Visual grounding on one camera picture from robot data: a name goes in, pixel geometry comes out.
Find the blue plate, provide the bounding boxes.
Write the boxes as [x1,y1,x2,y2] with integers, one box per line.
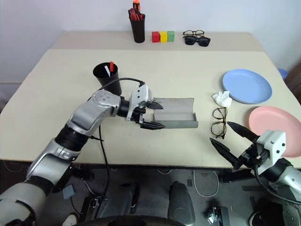
[222,68,273,105]

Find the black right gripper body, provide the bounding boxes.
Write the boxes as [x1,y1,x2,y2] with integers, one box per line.
[235,141,271,170]

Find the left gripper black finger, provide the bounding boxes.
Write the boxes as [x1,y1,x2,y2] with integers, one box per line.
[147,98,164,110]
[140,121,166,130]

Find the grey blue square tag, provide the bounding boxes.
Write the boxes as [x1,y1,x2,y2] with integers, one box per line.
[63,185,76,199]

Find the crumpled white tissue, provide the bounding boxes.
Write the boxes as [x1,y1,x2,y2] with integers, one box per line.
[211,90,233,108]

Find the black floor device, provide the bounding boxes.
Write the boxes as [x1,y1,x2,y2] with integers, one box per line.
[81,196,109,222]
[206,206,230,226]

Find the tall black pen cup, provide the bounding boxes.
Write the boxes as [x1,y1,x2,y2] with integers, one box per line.
[130,14,146,44]

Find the red and black marker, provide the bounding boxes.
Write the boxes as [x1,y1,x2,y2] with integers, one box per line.
[128,8,139,21]

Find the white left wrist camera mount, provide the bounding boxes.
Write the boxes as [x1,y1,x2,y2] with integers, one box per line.
[126,84,155,122]

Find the white shoe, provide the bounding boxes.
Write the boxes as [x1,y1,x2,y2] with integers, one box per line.
[61,212,79,226]

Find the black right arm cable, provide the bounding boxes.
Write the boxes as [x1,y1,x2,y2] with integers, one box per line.
[253,162,301,203]

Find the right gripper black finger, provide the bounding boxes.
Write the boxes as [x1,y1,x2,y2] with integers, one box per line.
[227,121,261,143]
[209,137,241,170]

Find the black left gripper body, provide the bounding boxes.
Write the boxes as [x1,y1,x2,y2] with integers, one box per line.
[131,101,154,129]

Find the wide black cup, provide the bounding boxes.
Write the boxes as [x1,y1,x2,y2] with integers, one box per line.
[93,62,123,95]

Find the black table frame bar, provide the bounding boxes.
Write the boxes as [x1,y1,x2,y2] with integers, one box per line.
[220,169,256,183]

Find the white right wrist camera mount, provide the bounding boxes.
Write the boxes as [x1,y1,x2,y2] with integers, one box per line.
[255,130,287,165]

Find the black sunglasses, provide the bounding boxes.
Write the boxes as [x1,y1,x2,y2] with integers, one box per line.
[183,35,211,47]

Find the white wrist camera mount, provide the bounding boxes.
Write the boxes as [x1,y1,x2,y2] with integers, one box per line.
[255,130,287,165]
[126,84,155,122]

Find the tortoiseshell clear glasses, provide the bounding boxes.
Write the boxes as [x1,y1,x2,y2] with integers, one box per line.
[211,107,228,139]
[182,30,205,38]

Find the grey open glasses case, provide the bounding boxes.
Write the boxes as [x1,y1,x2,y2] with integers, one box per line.
[152,97,198,129]

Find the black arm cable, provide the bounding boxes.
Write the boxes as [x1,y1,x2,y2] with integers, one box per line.
[90,77,145,201]
[253,162,301,203]

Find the white floor cable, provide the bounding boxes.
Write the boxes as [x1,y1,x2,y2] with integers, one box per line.
[192,169,220,197]

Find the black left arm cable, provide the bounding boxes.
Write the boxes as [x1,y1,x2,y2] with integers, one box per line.
[90,77,145,201]

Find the pink plate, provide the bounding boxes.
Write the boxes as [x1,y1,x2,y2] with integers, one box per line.
[248,105,301,158]

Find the dark rounded shape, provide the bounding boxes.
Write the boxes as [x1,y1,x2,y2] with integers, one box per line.
[168,181,196,226]
[117,182,141,217]

